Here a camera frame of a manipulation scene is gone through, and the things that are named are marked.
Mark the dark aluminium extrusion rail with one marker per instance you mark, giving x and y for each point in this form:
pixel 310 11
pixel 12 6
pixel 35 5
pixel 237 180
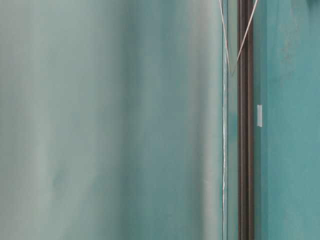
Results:
pixel 245 85

